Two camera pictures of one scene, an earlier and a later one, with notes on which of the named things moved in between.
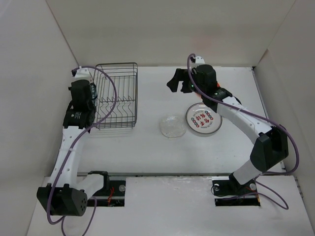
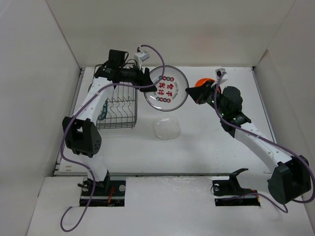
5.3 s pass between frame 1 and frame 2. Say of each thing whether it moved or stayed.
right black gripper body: moved
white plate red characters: moved
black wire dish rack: stayed
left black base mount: stayed
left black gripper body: moved
